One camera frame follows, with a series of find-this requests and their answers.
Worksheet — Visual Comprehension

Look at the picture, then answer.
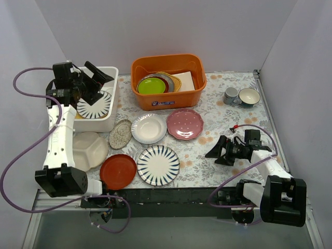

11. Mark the pink polka dot plate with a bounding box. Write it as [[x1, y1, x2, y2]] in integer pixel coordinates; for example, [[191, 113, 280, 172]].
[[166, 108, 204, 141]]

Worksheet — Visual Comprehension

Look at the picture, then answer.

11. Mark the white square plate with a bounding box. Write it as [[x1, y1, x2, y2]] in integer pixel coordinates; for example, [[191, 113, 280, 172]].
[[173, 71, 195, 92]]

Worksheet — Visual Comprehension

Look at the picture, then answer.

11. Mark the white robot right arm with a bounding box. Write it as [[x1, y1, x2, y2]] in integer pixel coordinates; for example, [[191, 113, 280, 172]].
[[205, 124, 307, 227]]

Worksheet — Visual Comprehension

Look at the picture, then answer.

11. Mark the small patterned mug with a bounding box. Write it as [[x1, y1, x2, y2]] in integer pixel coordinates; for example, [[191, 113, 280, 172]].
[[224, 87, 242, 105]]

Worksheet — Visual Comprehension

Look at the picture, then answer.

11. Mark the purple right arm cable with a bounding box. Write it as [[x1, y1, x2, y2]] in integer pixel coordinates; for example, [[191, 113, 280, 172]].
[[208, 123, 279, 226]]

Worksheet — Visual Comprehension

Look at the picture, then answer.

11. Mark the white plastic bin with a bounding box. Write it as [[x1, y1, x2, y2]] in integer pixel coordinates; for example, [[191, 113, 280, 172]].
[[74, 66, 119, 133]]

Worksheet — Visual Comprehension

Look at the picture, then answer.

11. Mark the speckled oval dish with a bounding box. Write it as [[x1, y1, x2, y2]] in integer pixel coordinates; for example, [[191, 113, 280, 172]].
[[108, 119, 132, 149]]

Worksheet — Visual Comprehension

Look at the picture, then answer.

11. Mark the floral table mat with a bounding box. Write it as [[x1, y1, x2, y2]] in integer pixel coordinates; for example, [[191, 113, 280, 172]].
[[49, 72, 288, 189]]

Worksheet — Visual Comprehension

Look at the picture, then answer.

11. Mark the blue striped plate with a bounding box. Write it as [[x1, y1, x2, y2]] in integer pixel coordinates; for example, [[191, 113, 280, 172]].
[[136, 145, 180, 186], [77, 91, 112, 119]]

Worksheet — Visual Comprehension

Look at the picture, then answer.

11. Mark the grey rimmed plate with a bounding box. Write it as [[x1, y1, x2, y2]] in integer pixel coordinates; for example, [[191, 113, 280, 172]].
[[136, 72, 174, 95]]

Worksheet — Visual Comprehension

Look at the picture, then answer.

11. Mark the orange plastic bin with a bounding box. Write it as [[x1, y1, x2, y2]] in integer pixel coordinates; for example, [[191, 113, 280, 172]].
[[131, 54, 206, 111]]

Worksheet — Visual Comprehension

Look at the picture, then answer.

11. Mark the white round plate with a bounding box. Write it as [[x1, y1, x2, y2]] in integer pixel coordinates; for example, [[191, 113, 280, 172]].
[[131, 113, 167, 144]]

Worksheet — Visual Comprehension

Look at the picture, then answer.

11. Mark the yellow woven basket plate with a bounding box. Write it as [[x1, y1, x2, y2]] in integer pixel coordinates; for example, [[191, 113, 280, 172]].
[[158, 72, 182, 92]]

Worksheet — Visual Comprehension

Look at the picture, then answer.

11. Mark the red round plate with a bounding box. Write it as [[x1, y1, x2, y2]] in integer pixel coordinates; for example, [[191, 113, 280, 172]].
[[100, 154, 137, 190]]

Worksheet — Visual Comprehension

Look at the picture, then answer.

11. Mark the cream divided plate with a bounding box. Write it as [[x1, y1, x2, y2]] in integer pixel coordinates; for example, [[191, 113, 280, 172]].
[[73, 132, 108, 172]]

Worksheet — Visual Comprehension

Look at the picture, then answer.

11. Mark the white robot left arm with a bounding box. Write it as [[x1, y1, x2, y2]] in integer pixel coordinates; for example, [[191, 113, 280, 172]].
[[35, 61, 114, 208]]

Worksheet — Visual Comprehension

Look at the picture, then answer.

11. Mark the green rimmed bowl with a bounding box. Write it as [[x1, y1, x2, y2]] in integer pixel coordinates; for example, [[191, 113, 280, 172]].
[[239, 88, 260, 107]]

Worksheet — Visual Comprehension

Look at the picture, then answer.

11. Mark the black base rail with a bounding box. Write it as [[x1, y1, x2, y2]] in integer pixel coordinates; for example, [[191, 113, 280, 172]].
[[80, 188, 267, 224]]

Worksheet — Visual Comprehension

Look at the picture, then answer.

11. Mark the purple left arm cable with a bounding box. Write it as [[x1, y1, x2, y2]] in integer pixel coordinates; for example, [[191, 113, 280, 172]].
[[0, 67, 132, 233]]

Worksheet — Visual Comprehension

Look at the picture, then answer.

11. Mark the lime green plate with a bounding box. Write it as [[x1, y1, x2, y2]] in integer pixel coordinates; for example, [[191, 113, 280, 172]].
[[137, 77, 166, 95]]

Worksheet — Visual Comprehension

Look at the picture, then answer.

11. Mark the yellow bamboo mat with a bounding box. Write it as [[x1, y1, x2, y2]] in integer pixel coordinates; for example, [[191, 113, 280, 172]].
[[75, 113, 109, 121]]

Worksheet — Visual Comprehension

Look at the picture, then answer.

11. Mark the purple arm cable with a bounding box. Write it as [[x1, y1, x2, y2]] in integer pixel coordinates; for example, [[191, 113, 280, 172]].
[[0, 67, 132, 233], [208, 123, 279, 226]]

